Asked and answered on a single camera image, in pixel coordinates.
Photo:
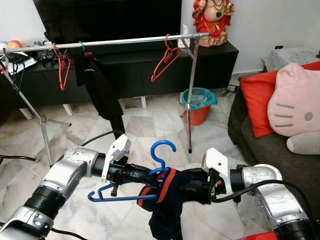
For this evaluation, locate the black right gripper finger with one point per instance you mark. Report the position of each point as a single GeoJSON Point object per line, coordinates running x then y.
{"type": "Point", "coordinates": [195, 174]}
{"type": "Point", "coordinates": [196, 187]}

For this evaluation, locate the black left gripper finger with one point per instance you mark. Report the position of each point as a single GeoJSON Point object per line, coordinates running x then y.
{"type": "Point", "coordinates": [152, 171]}
{"type": "Point", "coordinates": [149, 182]}

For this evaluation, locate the blue plastic hanger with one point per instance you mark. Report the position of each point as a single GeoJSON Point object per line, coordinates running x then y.
{"type": "Point", "coordinates": [165, 143]}

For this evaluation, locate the navy garment red stripes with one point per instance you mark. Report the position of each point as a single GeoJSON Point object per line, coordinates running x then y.
{"type": "Point", "coordinates": [162, 215]}

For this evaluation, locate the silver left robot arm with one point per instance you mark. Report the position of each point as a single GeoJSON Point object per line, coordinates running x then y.
{"type": "Point", "coordinates": [60, 195]}

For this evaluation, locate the red plastic hanger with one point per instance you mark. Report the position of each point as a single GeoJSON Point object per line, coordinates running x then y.
{"type": "Point", "coordinates": [62, 65]}
{"type": "Point", "coordinates": [166, 60]}

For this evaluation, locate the green hooked clothes hanger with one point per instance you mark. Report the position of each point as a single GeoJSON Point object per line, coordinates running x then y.
{"type": "Point", "coordinates": [82, 46]}

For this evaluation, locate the dark grey fabric sofa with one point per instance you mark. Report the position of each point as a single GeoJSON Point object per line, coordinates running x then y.
{"type": "Point", "coordinates": [255, 150]}

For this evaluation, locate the orange bucket teal liner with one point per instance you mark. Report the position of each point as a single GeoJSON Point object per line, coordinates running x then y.
{"type": "Point", "coordinates": [197, 110]}

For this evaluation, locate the black t-shirt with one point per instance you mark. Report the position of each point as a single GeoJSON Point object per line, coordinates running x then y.
{"type": "Point", "coordinates": [100, 87]}

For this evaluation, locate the red cushion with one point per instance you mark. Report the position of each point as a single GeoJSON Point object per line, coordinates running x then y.
{"type": "Point", "coordinates": [260, 100]}

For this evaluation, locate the black TV console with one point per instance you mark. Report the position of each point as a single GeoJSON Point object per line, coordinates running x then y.
{"type": "Point", "coordinates": [135, 67]}

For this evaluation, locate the pink cat face cushion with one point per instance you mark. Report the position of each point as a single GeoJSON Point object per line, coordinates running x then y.
{"type": "Point", "coordinates": [295, 90]}

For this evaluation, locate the silver metal clothes rack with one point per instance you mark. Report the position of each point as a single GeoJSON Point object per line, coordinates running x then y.
{"type": "Point", "coordinates": [130, 40]}

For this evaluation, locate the lace covered side table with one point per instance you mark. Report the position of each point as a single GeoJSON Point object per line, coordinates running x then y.
{"type": "Point", "coordinates": [287, 57]}

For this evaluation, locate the white flat box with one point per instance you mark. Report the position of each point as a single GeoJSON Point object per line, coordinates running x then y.
{"type": "Point", "coordinates": [20, 60]}

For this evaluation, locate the red laughing Buddha statue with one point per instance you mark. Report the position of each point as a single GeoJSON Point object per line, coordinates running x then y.
{"type": "Point", "coordinates": [212, 20]}

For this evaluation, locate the black television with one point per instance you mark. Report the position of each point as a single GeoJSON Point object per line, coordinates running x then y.
{"type": "Point", "coordinates": [107, 17]}

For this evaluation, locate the white egg toy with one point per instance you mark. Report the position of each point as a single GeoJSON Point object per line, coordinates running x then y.
{"type": "Point", "coordinates": [4, 46]}

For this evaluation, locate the orange toy ball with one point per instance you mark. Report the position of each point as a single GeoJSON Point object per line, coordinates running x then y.
{"type": "Point", "coordinates": [14, 44]}

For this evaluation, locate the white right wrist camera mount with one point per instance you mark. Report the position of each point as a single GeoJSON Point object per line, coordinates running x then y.
{"type": "Point", "coordinates": [215, 162]}

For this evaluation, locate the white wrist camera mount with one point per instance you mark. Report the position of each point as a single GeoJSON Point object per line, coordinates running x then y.
{"type": "Point", "coordinates": [119, 150]}
{"type": "Point", "coordinates": [215, 162]}

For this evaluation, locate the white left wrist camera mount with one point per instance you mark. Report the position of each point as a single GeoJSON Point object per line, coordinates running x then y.
{"type": "Point", "coordinates": [119, 150]}

